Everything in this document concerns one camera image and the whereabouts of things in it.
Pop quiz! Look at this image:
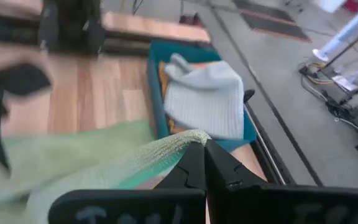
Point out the green microfiber towel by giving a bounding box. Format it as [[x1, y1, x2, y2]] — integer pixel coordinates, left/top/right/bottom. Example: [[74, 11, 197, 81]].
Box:
[[0, 120, 213, 224]]

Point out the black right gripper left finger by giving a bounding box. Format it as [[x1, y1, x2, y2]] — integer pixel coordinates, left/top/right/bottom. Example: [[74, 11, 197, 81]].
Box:
[[48, 141, 207, 224]]

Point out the red and black tool case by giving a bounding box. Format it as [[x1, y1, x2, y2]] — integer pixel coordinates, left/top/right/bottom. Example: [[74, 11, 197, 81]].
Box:
[[178, 12, 204, 27]]

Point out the yellow cable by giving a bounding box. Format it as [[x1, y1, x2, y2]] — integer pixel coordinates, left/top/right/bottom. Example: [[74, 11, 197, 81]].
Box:
[[305, 62, 335, 85]]

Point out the black floor cable bundle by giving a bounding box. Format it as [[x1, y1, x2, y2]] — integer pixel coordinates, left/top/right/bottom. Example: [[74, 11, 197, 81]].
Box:
[[298, 60, 358, 141]]

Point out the grey ribbed microfiber towel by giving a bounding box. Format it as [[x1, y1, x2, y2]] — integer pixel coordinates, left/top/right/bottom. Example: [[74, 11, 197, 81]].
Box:
[[162, 52, 246, 140]]

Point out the orange microfiber towel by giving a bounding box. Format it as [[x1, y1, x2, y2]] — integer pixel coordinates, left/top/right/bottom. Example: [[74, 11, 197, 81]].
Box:
[[158, 60, 223, 134]]

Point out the teal plastic bin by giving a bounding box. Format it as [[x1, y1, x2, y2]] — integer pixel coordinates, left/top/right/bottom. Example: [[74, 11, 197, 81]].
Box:
[[146, 40, 257, 153]]

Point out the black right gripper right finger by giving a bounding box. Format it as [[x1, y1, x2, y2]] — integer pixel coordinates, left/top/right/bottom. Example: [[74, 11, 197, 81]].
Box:
[[204, 139, 358, 224]]

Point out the white paper sheet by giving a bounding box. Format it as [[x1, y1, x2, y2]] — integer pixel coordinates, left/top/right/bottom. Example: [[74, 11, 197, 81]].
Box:
[[333, 74, 358, 91]]

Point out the black aluminium table frame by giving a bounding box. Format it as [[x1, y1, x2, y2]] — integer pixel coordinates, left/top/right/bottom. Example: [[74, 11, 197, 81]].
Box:
[[0, 12, 295, 187]]

